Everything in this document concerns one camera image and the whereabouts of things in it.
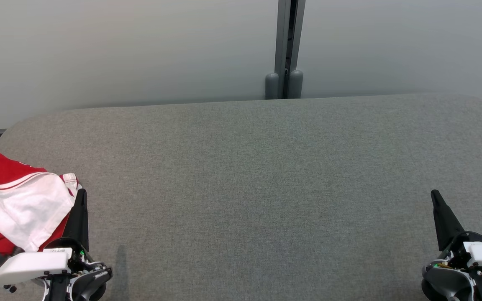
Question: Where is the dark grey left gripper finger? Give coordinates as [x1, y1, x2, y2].
[62, 189, 89, 251]

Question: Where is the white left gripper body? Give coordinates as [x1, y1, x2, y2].
[0, 237, 95, 288]

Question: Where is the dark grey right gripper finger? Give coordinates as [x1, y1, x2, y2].
[431, 190, 465, 251]

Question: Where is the grey metal partition post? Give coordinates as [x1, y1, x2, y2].
[265, 0, 306, 100]

